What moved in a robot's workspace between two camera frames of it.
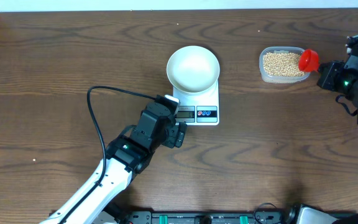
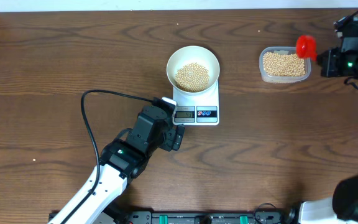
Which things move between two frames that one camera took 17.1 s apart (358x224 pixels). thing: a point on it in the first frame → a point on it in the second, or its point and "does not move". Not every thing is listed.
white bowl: [193, 69] does not move
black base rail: [198, 217] does not move
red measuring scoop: [308, 61] → [306, 47]
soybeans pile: [286, 64] does not move
